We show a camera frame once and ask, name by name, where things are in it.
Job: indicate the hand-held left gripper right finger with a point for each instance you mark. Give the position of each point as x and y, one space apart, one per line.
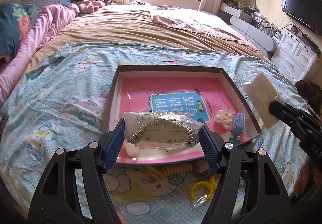
208 144

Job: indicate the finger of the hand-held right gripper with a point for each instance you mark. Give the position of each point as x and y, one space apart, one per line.
276 110

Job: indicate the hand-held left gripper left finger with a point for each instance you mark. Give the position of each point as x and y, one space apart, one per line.
114 143

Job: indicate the white hair claw clip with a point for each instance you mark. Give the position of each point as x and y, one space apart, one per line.
131 150

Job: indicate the white card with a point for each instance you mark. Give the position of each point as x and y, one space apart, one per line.
259 93

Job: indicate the dark brown shallow box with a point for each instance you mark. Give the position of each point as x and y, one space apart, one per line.
110 113

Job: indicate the pearl flower hair clip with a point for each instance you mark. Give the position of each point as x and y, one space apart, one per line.
224 115

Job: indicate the small blue box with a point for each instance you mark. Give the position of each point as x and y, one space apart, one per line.
239 122

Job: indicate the small red box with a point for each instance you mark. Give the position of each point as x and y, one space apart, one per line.
243 139

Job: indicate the pink book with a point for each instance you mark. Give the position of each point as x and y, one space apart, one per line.
135 103

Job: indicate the empty clear plastic bag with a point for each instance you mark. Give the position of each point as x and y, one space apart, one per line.
202 201

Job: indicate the white drawer dresser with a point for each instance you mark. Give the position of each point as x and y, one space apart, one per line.
291 52

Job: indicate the cartoon cat printed sheet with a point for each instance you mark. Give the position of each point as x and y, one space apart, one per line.
63 113

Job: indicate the white grey vanity desk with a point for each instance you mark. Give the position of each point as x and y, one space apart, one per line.
246 27

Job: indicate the black flat television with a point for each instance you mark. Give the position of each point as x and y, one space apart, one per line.
301 8

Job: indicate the tan bed sheet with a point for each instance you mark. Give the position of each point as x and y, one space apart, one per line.
125 27

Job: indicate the pink quilt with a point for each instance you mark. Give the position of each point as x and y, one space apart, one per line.
42 35

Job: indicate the pink fluffy garment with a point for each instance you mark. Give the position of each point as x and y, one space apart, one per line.
89 6

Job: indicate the dark blue floral pillow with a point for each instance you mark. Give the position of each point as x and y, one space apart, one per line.
12 27

